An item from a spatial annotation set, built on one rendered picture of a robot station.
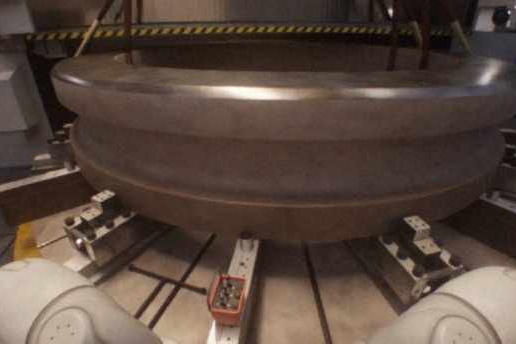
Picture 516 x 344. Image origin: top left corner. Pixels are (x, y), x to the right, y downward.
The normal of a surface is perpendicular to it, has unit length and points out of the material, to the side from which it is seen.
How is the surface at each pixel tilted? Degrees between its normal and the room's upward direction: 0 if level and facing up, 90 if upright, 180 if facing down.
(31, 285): 2
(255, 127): 90
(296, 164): 90
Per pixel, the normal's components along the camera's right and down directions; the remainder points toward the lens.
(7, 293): -0.22, -0.63
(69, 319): -0.02, -0.57
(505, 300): 0.07, -0.80
